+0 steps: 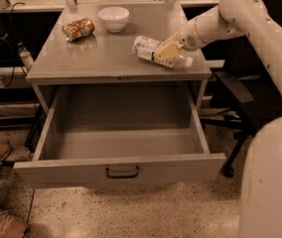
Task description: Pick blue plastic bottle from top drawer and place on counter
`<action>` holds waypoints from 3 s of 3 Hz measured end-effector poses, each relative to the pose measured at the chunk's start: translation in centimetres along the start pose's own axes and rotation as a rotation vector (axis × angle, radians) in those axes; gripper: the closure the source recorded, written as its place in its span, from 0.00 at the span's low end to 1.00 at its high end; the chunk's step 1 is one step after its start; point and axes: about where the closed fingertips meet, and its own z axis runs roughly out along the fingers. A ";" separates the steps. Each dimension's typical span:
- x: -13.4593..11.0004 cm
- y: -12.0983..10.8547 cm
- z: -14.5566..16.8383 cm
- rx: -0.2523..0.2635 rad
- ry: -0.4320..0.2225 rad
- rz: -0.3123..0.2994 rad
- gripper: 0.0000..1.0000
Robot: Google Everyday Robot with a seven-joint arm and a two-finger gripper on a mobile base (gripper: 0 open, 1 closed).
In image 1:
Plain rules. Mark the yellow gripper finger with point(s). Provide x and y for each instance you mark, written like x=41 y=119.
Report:
x=168 y=51

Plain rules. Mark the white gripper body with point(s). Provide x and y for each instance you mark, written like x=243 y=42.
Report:
x=187 y=38

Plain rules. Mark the clear plastic water bottle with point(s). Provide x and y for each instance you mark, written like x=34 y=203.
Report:
x=145 y=48

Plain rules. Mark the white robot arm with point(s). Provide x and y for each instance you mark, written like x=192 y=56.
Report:
x=260 y=214

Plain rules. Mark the open grey drawer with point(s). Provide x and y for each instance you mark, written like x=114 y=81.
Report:
x=89 y=128

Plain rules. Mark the small bottle beside cabinet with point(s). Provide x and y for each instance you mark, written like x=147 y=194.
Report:
x=25 y=56

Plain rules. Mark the white ceramic bowl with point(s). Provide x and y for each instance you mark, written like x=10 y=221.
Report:
x=114 y=18

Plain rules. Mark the grey metal cabinet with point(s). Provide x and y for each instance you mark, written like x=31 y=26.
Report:
x=106 y=57

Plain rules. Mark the black office chair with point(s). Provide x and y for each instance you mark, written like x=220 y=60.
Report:
x=245 y=92

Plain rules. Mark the crushed gold can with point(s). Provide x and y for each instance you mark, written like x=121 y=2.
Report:
x=78 y=29

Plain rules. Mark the tan shoe near bottom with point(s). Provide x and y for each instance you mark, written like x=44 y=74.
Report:
x=11 y=226

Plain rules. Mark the black drawer handle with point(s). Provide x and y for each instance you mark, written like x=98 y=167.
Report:
x=122 y=174

